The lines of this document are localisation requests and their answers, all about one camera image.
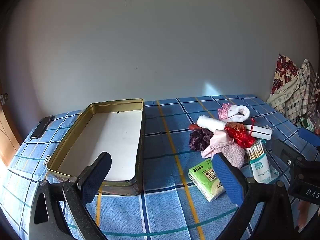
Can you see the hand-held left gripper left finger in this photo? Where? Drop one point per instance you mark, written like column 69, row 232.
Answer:
column 96, row 177

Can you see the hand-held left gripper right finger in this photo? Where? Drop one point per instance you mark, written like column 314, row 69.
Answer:
column 226, row 177

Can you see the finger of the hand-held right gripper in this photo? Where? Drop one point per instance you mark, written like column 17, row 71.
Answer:
column 310, row 135
column 282, row 150

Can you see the green tissue packet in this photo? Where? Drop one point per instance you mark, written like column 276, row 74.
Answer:
column 205, row 177

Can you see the pink fluffy cloth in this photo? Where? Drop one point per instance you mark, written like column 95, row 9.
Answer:
column 233, row 155

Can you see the white pad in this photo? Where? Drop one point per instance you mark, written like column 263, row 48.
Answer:
column 260, row 132

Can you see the cotton swab packet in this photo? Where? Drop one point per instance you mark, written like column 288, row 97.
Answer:
column 260, row 167

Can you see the light pink cloth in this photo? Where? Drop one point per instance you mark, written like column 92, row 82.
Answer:
column 220, row 140

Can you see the gold metal tin box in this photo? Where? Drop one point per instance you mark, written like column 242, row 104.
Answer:
column 112, row 140

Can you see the dark purple scrunchie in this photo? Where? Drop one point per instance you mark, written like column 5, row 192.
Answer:
column 200, row 140

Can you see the white towel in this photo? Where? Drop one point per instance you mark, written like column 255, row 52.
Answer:
column 210, row 123

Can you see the white sock with pink trim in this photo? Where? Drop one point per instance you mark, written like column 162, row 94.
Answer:
column 240, row 112

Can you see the person's right hand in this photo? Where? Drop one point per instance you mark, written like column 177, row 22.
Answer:
column 303, row 215

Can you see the green striped white bag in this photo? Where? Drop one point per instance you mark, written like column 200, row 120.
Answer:
column 306, row 123

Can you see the cream plaid cloth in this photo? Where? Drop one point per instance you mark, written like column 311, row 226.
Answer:
column 300, row 92

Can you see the red patterned cloth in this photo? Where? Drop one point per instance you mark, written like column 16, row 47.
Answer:
column 282, row 72

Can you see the blue plaid bed sheet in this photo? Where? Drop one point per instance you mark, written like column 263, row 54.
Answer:
column 162, row 212

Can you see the black smartphone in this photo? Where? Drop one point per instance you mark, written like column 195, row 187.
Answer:
column 41, row 128

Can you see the wooden door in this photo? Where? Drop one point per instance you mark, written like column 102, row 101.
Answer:
column 7, row 135

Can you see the metal door latch plate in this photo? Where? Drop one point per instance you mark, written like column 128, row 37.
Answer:
column 3, row 98

